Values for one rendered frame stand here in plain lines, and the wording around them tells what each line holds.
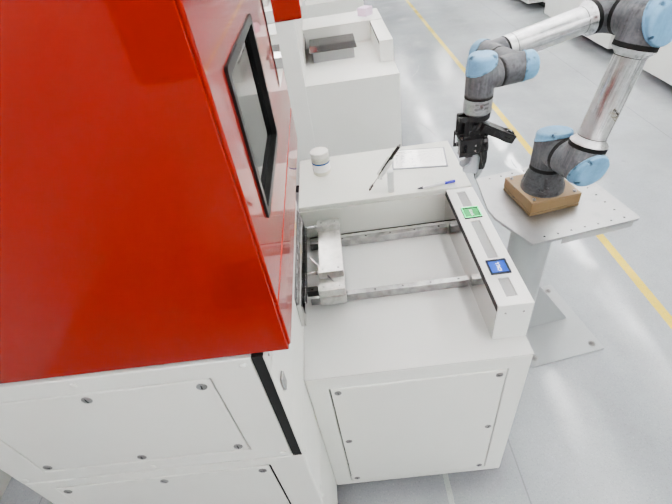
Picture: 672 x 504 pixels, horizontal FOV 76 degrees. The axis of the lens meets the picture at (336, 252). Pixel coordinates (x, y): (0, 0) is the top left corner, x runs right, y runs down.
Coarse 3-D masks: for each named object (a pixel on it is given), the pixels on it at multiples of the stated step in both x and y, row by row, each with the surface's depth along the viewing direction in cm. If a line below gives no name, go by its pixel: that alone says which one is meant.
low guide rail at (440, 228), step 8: (440, 224) 156; (384, 232) 156; (392, 232) 156; (400, 232) 155; (408, 232) 155; (416, 232) 155; (424, 232) 156; (432, 232) 156; (440, 232) 156; (344, 240) 156; (352, 240) 156; (360, 240) 156; (368, 240) 157; (376, 240) 157; (384, 240) 157; (312, 248) 158
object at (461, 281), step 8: (432, 280) 136; (440, 280) 135; (448, 280) 135; (456, 280) 134; (464, 280) 134; (368, 288) 136; (376, 288) 136; (384, 288) 136; (392, 288) 135; (400, 288) 135; (408, 288) 135; (416, 288) 135; (424, 288) 136; (432, 288) 136; (440, 288) 136; (448, 288) 136; (352, 296) 136; (360, 296) 136; (368, 296) 137; (376, 296) 137; (384, 296) 137; (312, 304) 138
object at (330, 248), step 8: (320, 232) 156; (328, 232) 156; (336, 232) 155; (320, 240) 153; (328, 240) 152; (336, 240) 152; (320, 248) 149; (328, 248) 149; (336, 248) 148; (320, 256) 146; (328, 256) 146; (336, 256) 145; (320, 264) 143; (328, 264) 143; (320, 280) 138; (328, 280) 137; (336, 280) 137; (344, 280) 136; (336, 296) 132; (344, 296) 131; (328, 304) 133
